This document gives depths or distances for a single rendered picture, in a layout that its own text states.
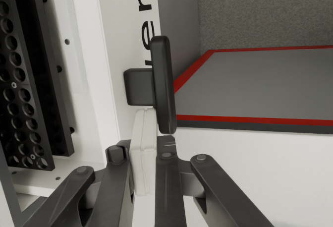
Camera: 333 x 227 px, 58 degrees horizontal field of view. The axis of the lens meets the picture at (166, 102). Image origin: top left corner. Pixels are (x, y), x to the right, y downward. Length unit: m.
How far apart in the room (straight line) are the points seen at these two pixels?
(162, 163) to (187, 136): 0.24
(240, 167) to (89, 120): 0.20
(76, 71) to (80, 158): 0.11
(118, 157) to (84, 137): 0.20
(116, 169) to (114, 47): 0.09
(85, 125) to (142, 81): 0.15
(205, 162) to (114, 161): 0.05
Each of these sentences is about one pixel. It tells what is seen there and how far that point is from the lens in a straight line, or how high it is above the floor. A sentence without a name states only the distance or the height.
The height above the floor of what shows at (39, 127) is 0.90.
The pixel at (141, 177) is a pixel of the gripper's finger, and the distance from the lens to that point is 0.18.
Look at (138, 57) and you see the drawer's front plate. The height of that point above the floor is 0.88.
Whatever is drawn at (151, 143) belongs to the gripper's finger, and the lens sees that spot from 0.17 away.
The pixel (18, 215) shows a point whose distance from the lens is 0.35.
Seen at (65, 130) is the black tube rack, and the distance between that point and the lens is 0.33.
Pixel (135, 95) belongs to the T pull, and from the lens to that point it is 0.22.
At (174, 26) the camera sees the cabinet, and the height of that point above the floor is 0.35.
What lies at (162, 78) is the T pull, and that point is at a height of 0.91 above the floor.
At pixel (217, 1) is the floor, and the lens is 1.12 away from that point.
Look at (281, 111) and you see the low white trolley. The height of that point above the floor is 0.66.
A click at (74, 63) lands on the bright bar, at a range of 0.32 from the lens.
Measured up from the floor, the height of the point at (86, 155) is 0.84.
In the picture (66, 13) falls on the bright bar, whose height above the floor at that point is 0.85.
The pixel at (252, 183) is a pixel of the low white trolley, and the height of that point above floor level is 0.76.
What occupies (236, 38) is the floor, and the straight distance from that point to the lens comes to 1.12.
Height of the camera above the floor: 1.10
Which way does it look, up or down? 63 degrees down
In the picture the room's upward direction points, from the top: 136 degrees counter-clockwise
